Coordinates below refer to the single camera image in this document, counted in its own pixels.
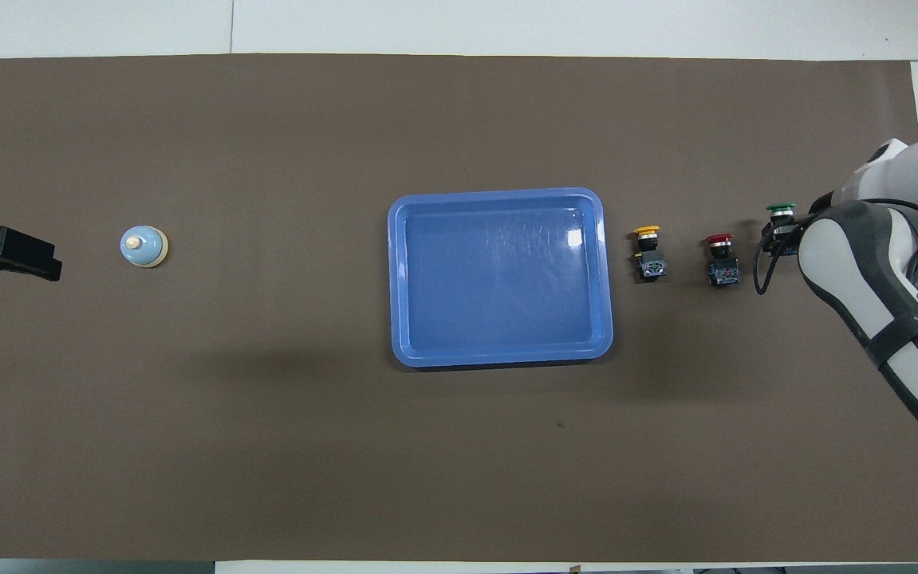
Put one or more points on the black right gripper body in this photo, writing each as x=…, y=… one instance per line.
x=821, y=203

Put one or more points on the green push button switch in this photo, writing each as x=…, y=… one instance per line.
x=780, y=210

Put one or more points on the red push button switch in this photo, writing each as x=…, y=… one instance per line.
x=722, y=261

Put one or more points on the yellow push button switch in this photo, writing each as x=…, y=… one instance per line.
x=648, y=257

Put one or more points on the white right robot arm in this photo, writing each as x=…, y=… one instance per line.
x=865, y=271

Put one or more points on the light blue desk bell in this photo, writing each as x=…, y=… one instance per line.
x=143, y=245

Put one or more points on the blue plastic tray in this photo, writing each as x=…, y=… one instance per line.
x=498, y=279

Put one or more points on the brown table mat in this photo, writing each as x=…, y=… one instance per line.
x=267, y=438

